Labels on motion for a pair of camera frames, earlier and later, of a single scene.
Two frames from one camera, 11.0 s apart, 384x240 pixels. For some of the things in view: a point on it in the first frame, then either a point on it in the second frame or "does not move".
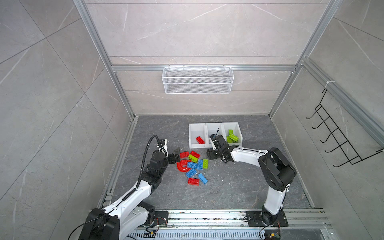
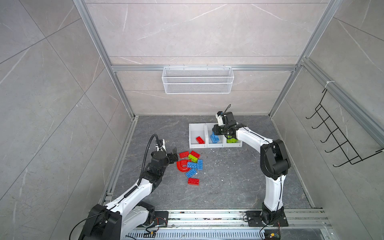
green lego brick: (229, 140) does not move
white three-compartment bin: (199, 133) does not move
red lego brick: (200, 140) does not move
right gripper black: (210, 154) → (216, 132)
